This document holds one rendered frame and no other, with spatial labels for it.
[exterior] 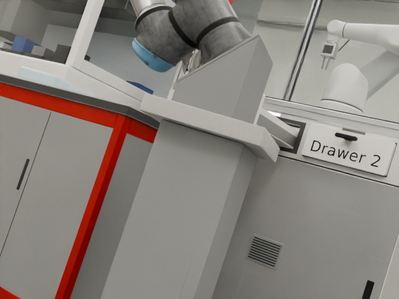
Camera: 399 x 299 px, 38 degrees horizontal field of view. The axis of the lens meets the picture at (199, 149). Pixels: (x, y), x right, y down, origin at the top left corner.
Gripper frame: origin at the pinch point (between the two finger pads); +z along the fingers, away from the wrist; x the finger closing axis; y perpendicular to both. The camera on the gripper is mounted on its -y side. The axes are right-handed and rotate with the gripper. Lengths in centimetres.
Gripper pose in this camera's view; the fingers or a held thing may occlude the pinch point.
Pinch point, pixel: (188, 71)
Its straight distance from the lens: 205.4
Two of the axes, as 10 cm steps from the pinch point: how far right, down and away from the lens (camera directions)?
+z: -3.1, 9.5, -0.6
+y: -2.3, -1.4, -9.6
